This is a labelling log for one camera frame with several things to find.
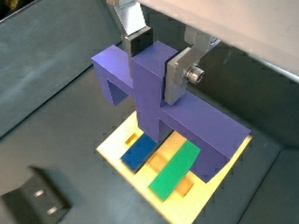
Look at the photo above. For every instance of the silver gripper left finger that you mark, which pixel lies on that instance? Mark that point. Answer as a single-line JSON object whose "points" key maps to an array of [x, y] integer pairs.
{"points": [[136, 33]]}

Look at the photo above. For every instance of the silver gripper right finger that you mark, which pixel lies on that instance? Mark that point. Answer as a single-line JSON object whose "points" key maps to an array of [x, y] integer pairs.
{"points": [[181, 69]]}

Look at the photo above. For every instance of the purple cross-shaped block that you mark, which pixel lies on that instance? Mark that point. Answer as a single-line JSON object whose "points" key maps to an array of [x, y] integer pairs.
{"points": [[137, 77]]}

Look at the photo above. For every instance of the yellow slotted board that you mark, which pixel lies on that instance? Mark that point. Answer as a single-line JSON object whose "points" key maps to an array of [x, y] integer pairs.
{"points": [[192, 193]]}

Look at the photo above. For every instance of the blue long bar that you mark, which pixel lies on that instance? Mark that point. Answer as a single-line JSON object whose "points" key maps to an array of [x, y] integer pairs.
{"points": [[137, 153]]}

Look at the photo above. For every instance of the green long bar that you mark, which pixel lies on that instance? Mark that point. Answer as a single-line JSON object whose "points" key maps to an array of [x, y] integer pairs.
{"points": [[172, 173]]}

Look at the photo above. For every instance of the black bracket fixture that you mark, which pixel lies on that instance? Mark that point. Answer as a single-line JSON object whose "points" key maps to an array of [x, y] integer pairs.
{"points": [[36, 202]]}

